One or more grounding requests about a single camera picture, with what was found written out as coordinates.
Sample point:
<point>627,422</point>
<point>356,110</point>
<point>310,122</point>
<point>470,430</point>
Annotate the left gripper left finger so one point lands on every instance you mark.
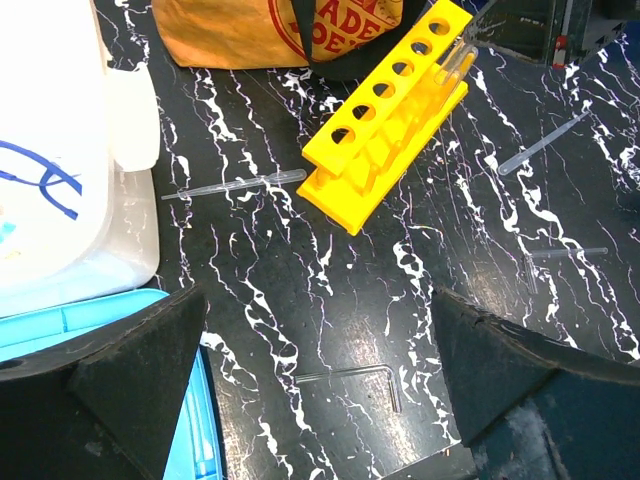
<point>100,390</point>

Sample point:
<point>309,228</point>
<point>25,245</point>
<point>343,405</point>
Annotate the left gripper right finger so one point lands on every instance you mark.
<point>530,407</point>

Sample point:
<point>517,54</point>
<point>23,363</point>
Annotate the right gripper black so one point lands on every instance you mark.
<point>519,28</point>

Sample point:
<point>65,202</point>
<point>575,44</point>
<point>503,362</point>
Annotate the short clear test tube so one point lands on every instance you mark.
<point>457,63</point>

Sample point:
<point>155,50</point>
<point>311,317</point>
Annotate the light blue tub lid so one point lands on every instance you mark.
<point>150,400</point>

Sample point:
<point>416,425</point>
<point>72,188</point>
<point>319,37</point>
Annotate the yellow test tube rack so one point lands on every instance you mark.
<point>366,146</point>

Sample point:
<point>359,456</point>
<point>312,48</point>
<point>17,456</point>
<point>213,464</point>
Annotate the blue safety glasses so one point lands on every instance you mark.
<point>53,175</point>

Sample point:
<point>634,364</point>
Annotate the clear pipette tube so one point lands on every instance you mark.
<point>520,158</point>

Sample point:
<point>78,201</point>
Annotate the brown paper bag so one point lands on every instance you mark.
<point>338,40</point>

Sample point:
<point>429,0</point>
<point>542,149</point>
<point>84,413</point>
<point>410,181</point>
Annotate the white plastic tub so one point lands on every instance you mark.
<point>61,98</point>

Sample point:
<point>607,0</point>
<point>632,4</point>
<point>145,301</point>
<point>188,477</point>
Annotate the bent glass tube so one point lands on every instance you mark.
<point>393,388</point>

